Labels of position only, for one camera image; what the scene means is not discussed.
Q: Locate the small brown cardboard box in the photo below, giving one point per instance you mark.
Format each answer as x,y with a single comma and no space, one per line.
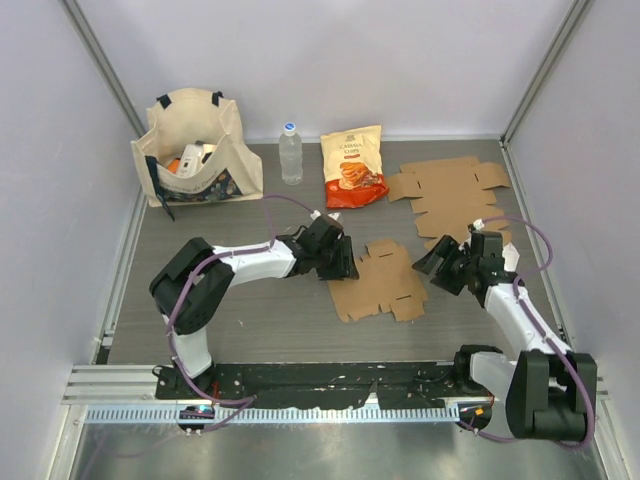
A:
386,284

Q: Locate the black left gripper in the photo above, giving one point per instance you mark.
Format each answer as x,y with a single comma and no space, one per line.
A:
345,268

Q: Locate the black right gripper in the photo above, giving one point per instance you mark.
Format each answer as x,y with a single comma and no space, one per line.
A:
448,249

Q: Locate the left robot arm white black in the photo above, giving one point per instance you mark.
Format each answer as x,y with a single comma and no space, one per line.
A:
190,288

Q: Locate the white box in tote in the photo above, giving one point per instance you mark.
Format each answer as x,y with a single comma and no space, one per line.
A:
194,157

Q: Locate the beige canvas tote bag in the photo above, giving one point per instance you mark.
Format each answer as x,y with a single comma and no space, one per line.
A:
185,116

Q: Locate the cassava chips bag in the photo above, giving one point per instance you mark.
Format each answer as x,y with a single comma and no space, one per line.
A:
352,167

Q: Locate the clear plastic water bottle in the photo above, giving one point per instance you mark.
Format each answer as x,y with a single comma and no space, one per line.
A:
291,155

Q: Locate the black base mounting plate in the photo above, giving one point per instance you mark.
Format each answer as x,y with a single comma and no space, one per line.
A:
326,386

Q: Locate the large flat cardboard box blank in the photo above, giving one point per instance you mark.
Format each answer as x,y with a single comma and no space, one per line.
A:
447,195

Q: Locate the slotted cable duct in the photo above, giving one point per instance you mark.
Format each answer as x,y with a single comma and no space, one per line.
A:
194,414

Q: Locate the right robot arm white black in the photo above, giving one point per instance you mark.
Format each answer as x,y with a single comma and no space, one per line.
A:
549,393

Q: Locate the aluminium frame rail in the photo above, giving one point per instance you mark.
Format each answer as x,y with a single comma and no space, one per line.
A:
110,384

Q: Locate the white paper scrap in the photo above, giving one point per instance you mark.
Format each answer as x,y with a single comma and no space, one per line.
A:
511,257

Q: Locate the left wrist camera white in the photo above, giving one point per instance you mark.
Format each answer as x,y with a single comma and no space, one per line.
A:
315,214

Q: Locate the orange item in tote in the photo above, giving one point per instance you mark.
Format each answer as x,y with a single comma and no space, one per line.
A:
174,165

